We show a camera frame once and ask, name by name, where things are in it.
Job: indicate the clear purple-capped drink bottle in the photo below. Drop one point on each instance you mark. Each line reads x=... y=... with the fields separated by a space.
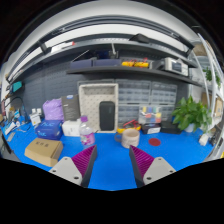
x=86 y=136

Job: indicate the white power adapter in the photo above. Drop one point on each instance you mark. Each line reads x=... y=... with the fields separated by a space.
x=204 y=140

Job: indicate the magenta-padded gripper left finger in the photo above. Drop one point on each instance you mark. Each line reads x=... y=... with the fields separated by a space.
x=68 y=168

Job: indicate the yellow multimeter with red leads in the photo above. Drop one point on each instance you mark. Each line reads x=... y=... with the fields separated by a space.
x=131 y=125

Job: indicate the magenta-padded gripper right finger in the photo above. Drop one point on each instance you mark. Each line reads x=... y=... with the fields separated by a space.
x=156 y=168

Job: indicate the brown cardboard box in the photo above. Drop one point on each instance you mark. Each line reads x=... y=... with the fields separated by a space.
x=43 y=151

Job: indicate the black pouch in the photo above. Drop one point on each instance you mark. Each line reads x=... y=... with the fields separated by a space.
x=170 y=128

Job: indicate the flat round red coaster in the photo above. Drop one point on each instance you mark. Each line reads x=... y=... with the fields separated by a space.
x=154 y=142

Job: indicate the clear box with coloured parts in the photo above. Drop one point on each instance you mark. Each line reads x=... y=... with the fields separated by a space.
x=150 y=115

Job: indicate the green potted plant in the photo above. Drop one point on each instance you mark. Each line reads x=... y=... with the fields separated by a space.
x=190 y=115

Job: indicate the dark grey upright box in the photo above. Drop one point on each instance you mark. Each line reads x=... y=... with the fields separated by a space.
x=70 y=107

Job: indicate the beige patterned mug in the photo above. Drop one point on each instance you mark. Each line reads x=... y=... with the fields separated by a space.
x=130 y=138

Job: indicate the white metal shelf unit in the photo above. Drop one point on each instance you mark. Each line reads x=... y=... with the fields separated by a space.
x=208 y=60

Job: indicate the blue cardboard box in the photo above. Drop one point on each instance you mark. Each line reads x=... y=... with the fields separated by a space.
x=49 y=130

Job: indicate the small black labelled box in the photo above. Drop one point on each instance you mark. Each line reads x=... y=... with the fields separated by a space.
x=151 y=129

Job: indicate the white cardboard box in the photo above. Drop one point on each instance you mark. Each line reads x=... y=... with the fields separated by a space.
x=70 y=128

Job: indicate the clear small-parts drawer cabinet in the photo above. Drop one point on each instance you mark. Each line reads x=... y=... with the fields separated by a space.
x=140 y=93

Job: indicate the purple plastic bag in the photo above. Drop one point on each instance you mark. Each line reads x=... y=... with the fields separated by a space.
x=53 y=110

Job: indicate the small white box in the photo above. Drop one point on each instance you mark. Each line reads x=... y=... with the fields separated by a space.
x=35 y=119

